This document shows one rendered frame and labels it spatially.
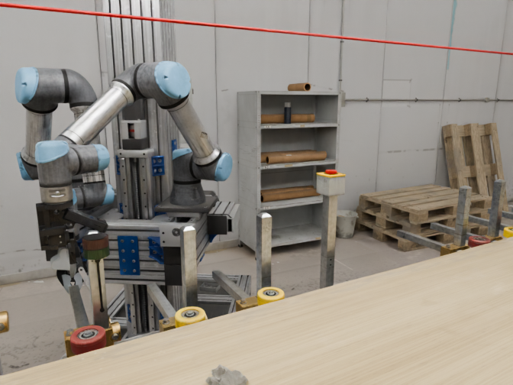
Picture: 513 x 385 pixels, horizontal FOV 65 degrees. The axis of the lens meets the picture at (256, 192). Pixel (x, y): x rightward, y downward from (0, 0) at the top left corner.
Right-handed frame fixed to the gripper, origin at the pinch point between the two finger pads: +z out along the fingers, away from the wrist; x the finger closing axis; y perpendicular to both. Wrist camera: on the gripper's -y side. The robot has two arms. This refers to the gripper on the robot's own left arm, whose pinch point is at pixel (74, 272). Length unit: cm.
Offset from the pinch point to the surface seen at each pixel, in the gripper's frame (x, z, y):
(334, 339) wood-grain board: 46, 10, -52
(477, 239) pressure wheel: 19, 10, -150
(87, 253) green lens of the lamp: 14.7, -9.8, -2.4
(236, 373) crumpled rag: 47, 10, -26
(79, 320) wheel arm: -0.1, 14.5, -0.1
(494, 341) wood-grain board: 65, 10, -85
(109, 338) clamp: 10.5, 15.9, -6.2
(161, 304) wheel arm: -5.2, 18.3, -24.4
